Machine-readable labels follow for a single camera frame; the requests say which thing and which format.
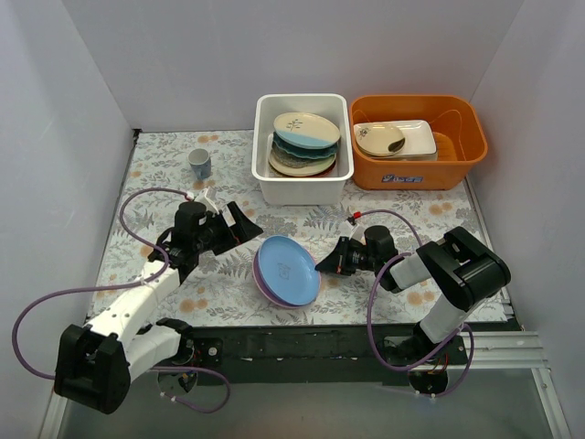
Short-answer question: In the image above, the floral table mat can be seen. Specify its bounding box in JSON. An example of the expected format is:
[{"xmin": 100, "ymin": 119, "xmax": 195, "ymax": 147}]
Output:
[{"xmin": 90, "ymin": 131, "xmax": 483, "ymax": 327}]

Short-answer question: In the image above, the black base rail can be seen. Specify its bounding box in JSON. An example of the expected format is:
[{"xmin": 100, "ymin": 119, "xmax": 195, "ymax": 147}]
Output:
[{"xmin": 158, "ymin": 325, "xmax": 468, "ymax": 391}]

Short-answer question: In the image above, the beige and blue plate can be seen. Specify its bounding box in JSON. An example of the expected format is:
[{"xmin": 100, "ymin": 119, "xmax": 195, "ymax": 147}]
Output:
[{"xmin": 273, "ymin": 112, "xmax": 341, "ymax": 149}]

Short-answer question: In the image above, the teal embossed plate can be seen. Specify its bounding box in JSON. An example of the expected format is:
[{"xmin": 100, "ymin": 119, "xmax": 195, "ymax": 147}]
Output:
[{"xmin": 271, "ymin": 142, "xmax": 337, "ymax": 161}]

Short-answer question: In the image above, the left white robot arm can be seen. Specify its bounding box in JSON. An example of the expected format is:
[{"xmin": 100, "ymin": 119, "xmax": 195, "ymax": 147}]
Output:
[{"xmin": 54, "ymin": 201, "xmax": 263, "ymax": 414}]

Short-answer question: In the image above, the pink plate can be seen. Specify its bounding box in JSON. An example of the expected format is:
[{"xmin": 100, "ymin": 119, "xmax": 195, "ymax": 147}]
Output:
[{"xmin": 252, "ymin": 252, "xmax": 298, "ymax": 309}]

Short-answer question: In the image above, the orange plastic bin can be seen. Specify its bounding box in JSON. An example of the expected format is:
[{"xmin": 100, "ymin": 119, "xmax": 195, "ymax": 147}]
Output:
[{"xmin": 350, "ymin": 94, "xmax": 488, "ymax": 190}]

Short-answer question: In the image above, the white rectangular dish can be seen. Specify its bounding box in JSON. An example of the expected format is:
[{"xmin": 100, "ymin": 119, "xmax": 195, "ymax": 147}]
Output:
[{"xmin": 365, "ymin": 120, "xmax": 438, "ymax": 161}]

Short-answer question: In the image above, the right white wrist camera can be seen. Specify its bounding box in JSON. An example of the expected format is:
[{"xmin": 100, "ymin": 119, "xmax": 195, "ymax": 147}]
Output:
[{"xmin": 346, "ymin": 211, "xmax": 366, "ymax": 244}]

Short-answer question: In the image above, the red lacquer plate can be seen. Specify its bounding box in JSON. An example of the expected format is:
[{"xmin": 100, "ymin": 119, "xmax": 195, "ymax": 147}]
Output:
[{"xmin": 318, "ymin": 161, "xmax": 337, "ymax": 177}]

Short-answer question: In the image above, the white plastic bin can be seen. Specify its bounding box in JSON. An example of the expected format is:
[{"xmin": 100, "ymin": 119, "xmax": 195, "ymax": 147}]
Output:
[{"xmin": 251, "ymin": 93, "xmax": 355, "ymax": 206}]

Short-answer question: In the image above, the cream plate with flower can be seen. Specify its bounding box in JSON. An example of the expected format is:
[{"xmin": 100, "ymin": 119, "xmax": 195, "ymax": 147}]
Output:
[{"xmin": 354, "ymin": 123, "xmax": 406, "ymax": 158}]

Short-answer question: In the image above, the white scalloped plate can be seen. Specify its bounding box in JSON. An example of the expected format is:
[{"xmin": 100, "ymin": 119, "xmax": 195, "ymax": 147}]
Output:
[{"xmin": 272, "ymin": 137, "xmax": 338, "ymax": 156}]

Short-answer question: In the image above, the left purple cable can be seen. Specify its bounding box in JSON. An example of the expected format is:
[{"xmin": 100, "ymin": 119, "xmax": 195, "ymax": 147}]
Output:
[{"xmin": 11, "ymin": 187, "xmax": 232, "ymax": 415}]

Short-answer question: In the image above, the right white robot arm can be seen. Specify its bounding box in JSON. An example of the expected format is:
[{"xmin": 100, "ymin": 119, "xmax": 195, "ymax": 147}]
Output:
[{"xmin": 315, "ymin": 225, "xmax": 511, "ymax": 364}]

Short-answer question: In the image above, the grey ceramic cup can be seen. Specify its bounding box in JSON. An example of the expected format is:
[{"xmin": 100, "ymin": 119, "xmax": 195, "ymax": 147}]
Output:
[{"xmin": 187, "ymin": 148, "xmax": 211, "ymax": 180}]

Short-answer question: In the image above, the grey speckled small plate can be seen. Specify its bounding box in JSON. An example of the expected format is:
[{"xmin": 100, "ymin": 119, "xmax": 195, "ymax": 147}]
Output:
[{"xmin": 269, "ymin": 154, "xmax": 314, "ymax": 169}]

